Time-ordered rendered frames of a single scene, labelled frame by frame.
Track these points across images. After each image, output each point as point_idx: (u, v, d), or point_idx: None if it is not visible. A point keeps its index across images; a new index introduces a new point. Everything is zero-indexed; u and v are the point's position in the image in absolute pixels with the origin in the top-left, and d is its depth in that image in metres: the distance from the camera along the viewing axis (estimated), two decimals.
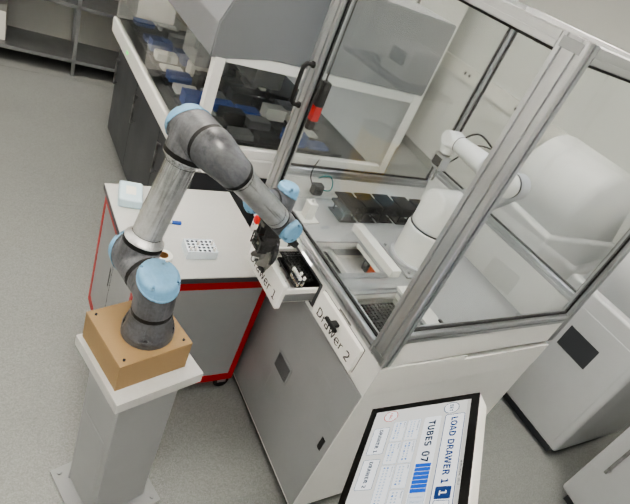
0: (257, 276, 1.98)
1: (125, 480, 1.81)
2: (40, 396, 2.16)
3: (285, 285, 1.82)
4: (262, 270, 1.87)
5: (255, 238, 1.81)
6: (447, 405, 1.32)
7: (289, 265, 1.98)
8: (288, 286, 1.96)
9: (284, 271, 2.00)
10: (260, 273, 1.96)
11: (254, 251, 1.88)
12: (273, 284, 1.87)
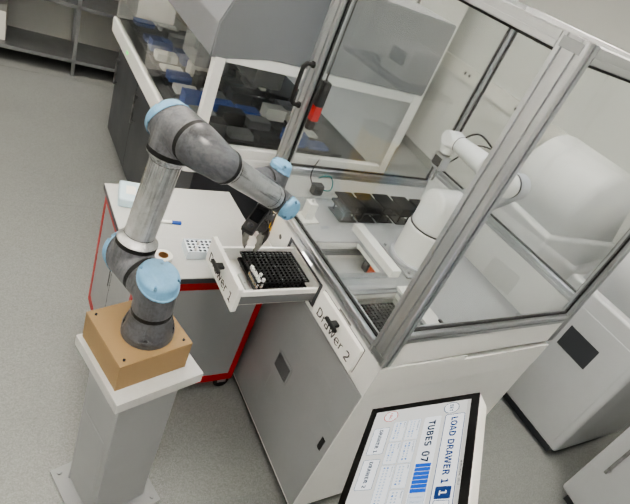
0: (215, 277, 1.88)
1: (125, 480, 1.81)
2: (40, 396, 2.16)
3: (240, 287, 1.72)
4: (217, 271, 1.78)
5: None
6: (447, 405, 1.32)
7: (248, 266, 1.88)
8: (247, 288, 1.86)
9: (244, 272, 1.90)
10: (217, 274, 1.86)
11: None
12: (229, 286, 1.78)
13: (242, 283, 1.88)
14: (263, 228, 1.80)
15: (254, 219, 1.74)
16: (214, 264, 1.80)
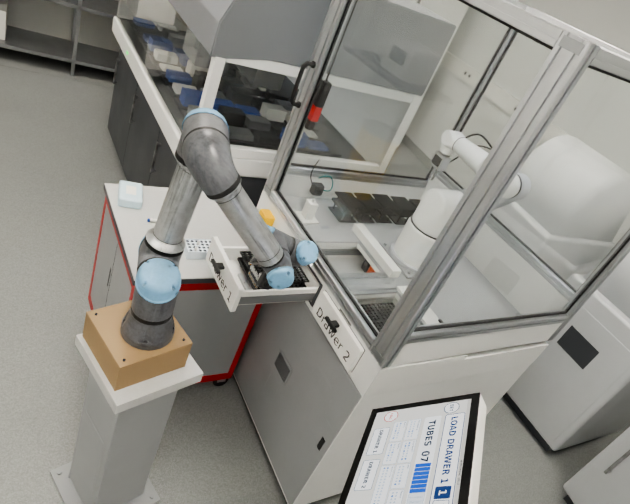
0: (215, 277, 1.88)
1: (125, 480, 1.81)
2: (40, 396, 2.16)
3: (240, 287, 1.72)
4: (217, 271, 1.78)
5: None
6: (447, 405, 1.32)
7: (248, 266, 1.88)
8: (247, 288, 1.86)
9: (244, 272, 1.90)
10: (217, 274, 1.86)
11: None
12: (229, 286, 1.78)
13: (242, 283, 1.88)
14: None
15: None
16: (214, 264, 1.80)
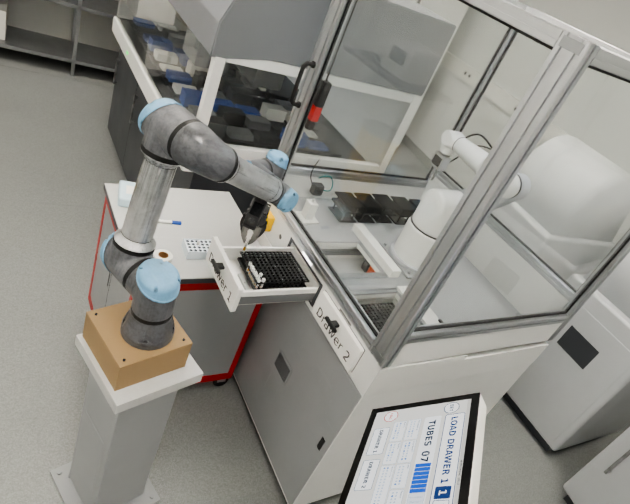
0: (215, 277, 1.88)
1: (125, 480, 1.81)
2: (40, 396, 2.16)
3: (240, 287, 1.72)
4: (217, 271, 1.78)
5: None
6: (447, 405, 1.32)
7: (248, 266, 1.88)
8: (247, 288, 1.86)
9: (244, 272, 1.90)
10: (217, 274, 1.86)
11: None
12: (229, 286, 1.78)
13: (242, 283, 1.88)
14: (262, 221, 1.79)
15: (254, 213, 1.73)
16: (214, 264, 1.80)
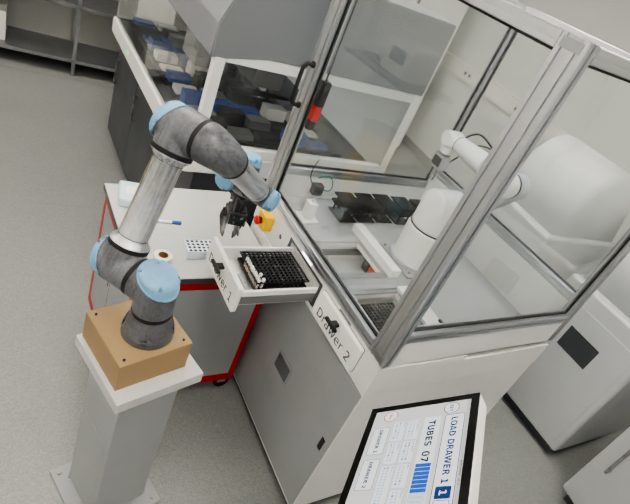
0: (215, 277, 1.88)
1: (125, 480, 1.81)
2: (40, 396, 2.16)
3: (240, 287, 1.72)
4: (217, 271, 1.78)
5: (234, 217, 1.88)
6: (447, 405, 1.32)
7: (248, 266, 1.88)
8: (247, 288, 1.86)
9: (244, 272, 1.90)
10: (217, 274, 1.86)
11: (224, 228, 1.93)
12: (229, 286, 1.78)
13: (242, 283, 1.88)
14: None
15: None
16: (214, 264, 1.80)
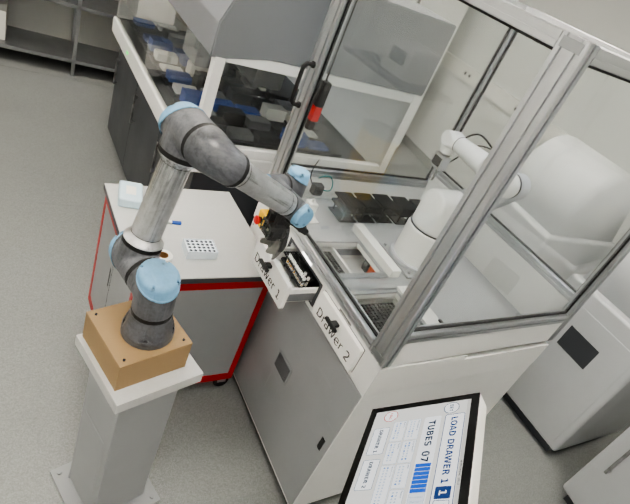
0: (261, 276, 1.99)
1: (125, 480, 1.81)
2: (40, 396, 2.16)
3: (289, 285, 1.83)
4: (266, 270, 1.88)
5: (265, 225, 1.79)
6: (447, 405, 1.32)
7: (293, 265, 1.99)
8: (292, 286, 1.97)
9: (288, 271, 2.01)
10: (264, 273, 1.97)
11: (263, 238, 1.86)
12: (277, 284, 1.88)
13: None
14: None
15: None
16: (262, 263, 1.90)
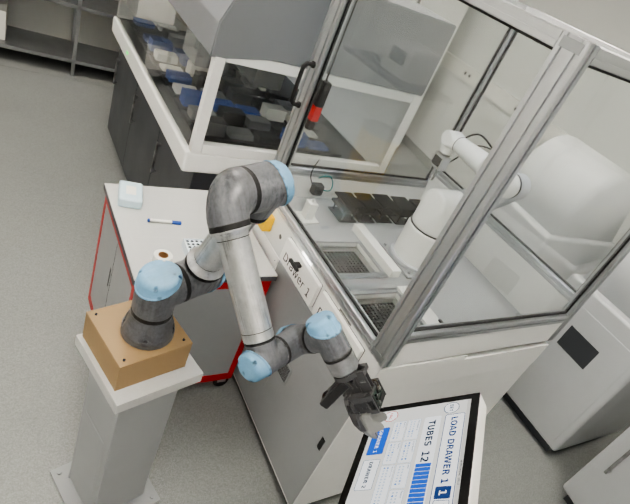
0: (290, 275, 2.06)
1: (125, 480, 1.81)
2: (40, 396, 2.16)
3: (319, 284, 1.90)
4: (296, 269, 1.95)
5: (376, 395, 1.25)
6: (447, 405, 1.32)
7: None
8: None
9: None
10: (293, 272, 2.04)
11: (378, 422, 1.27)
12: (307, 283, 1.96)
13: None
14: (348, 407, 1.28)
15: (330, 388, 1.31)
16: (292, 263, 1.98)
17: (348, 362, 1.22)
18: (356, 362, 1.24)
